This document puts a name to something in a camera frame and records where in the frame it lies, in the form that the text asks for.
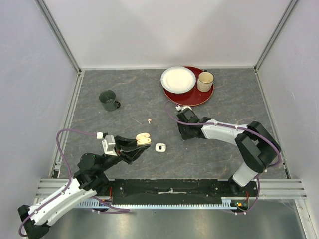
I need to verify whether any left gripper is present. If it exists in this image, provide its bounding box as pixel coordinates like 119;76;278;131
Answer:
98;134;151;173

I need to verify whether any beige small charging case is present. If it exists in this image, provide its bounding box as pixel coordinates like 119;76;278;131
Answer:
136;132;151;146

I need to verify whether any white charging case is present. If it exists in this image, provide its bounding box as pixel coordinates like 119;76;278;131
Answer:
155;143;166;153

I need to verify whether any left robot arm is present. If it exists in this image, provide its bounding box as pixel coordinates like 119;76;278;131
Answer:
18;132;151;239

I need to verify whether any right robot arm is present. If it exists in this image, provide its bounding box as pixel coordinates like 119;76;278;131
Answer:
176;106;281;196

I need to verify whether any red round tray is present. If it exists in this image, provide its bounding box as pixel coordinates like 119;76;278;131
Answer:
163;66;214;106

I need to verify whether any dark green mug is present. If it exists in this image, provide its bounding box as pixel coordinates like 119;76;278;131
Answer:
99;90;121;112

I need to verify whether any cream ceramic cup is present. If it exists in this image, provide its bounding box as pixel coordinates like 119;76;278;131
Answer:
197;71;214;92

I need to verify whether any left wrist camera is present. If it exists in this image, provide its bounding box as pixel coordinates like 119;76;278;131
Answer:
102;135;117;156

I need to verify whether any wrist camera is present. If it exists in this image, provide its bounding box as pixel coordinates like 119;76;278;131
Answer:
102;135;117;156
175;105;192;113

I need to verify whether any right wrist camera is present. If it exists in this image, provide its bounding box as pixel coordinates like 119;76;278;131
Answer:
175;105;192;113

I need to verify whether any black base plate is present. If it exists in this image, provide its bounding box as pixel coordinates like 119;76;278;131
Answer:
104;179;258;206

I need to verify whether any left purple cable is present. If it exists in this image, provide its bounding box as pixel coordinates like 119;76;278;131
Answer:
18;128;131;237

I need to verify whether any purple cable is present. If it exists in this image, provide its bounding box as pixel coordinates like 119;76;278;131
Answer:
18;128;131;237
164;101;285;217

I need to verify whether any grey cable duct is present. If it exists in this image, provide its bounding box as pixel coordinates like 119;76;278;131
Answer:
75;198;248;210

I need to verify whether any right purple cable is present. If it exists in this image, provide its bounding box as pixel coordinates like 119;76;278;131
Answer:
164;101;285;217

